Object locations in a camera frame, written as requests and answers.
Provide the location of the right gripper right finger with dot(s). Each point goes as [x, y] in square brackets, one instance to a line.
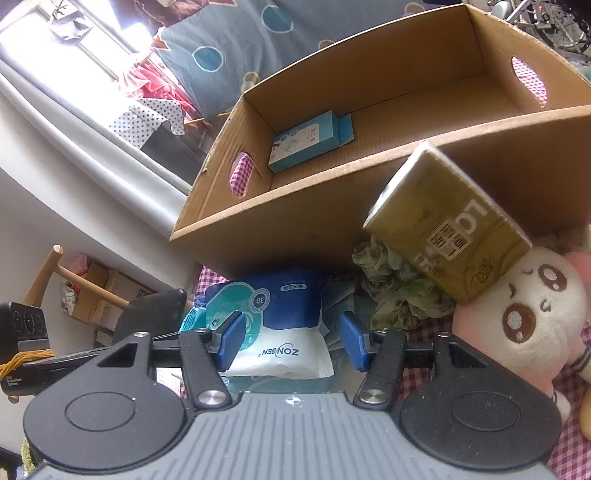
[378, 354]

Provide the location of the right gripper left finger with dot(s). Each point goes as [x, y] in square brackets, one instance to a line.
[205, 354]

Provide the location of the blue wet wipes pack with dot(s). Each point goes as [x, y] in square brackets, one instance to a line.
[283, 323]

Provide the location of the pink white plush toy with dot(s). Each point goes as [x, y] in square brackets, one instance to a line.
[531, 321]

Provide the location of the magenta checkered tablecloth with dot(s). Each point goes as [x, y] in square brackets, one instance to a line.
[570, 458]

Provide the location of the green crumpled cloth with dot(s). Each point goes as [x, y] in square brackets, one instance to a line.
[405, 298]

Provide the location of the gold tissue pack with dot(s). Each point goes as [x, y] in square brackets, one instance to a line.
[443, 223]

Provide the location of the brown cardboard box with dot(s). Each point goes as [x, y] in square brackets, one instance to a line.
[518, 124]

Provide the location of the blue mask carton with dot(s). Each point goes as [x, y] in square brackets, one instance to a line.
[323, 133]

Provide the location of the polka dot cloth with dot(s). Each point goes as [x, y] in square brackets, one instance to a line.
[144, 116]

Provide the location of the red cloth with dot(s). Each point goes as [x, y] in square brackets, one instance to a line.
[146, 81]

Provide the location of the blue patterned quilt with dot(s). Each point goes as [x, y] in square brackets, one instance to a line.
[342, 54]

